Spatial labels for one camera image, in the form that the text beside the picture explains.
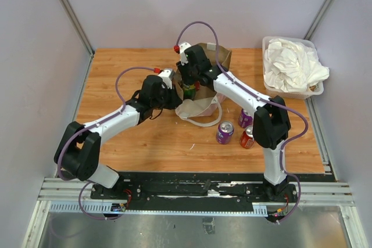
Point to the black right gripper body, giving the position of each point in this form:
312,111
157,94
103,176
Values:
189,74

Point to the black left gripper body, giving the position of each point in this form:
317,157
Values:
166,100

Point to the green glass bottle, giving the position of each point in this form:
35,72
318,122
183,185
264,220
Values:
189,91

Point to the burlap canvas tote bag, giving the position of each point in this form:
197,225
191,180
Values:
205,110

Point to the purple Fanta can front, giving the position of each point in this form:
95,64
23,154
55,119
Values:
224,132

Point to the purple fanta can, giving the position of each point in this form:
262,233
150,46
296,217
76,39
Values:
224,132
245,119

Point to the red cola can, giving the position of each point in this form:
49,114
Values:
246,140
197,86

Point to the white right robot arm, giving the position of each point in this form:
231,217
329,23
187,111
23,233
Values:
271,123

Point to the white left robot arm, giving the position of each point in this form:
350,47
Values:
79,148

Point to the white crumpled cloth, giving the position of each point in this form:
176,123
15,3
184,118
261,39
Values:
293,66

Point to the white plastic basket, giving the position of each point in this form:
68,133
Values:
290,68

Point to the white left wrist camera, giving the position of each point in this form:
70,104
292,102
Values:
167,76

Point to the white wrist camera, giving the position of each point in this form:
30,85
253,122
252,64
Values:
167,76
180,49

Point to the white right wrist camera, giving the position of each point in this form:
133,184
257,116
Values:
180,49

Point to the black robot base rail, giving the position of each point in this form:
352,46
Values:
192,192

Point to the aluminium frame post right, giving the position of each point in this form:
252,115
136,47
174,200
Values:
320,16

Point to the aluminium frame post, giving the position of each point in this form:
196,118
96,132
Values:
320,16
77,26

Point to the aluminium frame post left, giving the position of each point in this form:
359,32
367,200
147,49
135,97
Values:
77,26

